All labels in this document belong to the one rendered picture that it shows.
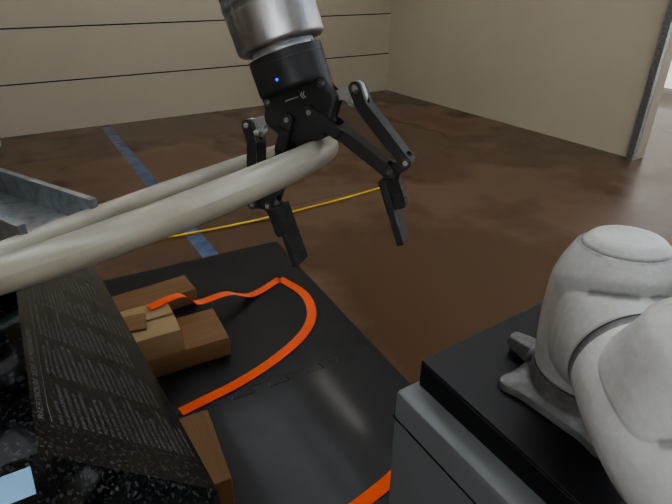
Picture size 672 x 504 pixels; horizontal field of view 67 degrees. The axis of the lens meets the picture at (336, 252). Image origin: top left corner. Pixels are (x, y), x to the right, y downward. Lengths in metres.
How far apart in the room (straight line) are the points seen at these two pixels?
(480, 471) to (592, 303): 0.29
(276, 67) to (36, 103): 5.70
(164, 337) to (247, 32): 1.70
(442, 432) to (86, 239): 0.61
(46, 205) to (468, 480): 0.80
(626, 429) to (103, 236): 0.50
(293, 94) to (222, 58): 5.95
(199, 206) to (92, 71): 5.76
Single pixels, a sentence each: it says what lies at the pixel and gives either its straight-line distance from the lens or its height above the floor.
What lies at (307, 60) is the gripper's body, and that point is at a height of 1.35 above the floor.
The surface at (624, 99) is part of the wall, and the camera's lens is 5.30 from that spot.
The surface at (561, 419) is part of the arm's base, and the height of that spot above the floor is 0.87.
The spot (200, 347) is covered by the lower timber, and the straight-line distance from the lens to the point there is 2.17.
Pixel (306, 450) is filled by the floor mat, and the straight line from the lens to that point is 1.85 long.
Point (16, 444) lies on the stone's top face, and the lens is 0.91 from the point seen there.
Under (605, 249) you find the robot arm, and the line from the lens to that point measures 0.70.
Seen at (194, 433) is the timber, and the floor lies 0.14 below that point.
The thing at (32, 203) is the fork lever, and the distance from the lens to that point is 1.03.
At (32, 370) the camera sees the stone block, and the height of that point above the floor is 0.81.
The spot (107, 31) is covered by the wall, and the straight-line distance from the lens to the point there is 6.15.
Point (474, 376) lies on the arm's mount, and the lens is 0.87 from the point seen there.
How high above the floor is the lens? 1.42
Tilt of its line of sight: 28 degrees down
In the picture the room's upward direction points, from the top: straight up
